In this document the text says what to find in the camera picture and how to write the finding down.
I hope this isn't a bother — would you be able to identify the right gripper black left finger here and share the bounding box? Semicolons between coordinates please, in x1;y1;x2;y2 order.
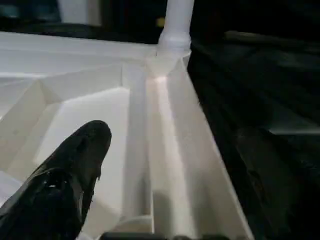
0;119;113;240

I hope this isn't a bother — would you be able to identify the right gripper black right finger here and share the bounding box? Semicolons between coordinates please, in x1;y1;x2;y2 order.
234;128;320;240

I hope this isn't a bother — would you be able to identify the white plastic table top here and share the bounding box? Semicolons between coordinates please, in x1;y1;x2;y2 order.
0;31;255;240

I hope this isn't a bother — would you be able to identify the white plastic table leg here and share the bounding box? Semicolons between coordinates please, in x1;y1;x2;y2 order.
157;0;195;52

